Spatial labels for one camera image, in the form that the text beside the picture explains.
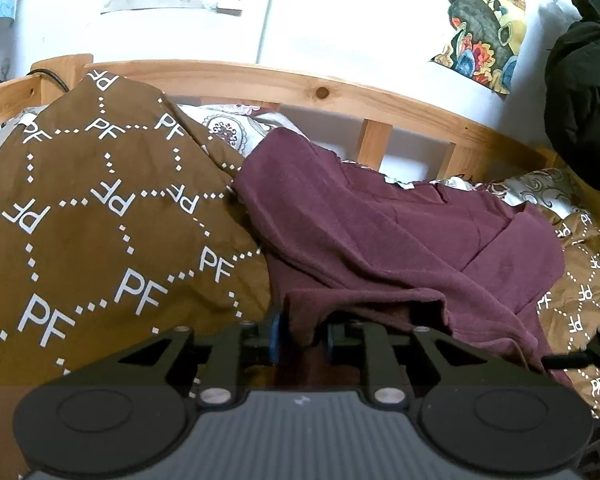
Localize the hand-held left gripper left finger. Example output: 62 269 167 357
115 310 283 406

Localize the black cable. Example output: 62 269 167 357
30 67 74 94

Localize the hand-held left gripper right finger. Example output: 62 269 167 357
326 321 487 406

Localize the white wall pipe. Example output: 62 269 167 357
256 0 287 64

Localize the black puffy jacket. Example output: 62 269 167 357
544 0 600 193

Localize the white grey patterned pillow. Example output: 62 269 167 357
0 102 583 223

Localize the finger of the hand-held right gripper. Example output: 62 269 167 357
542 351 594 370

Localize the maroon long-sleeved shirt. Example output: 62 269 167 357
230 127 573 386

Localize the landscape wall poster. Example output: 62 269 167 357
430 0 572 96

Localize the wooden bed frame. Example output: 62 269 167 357
0 52 600 221

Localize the brown printed blanket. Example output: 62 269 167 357
0 72 600 480

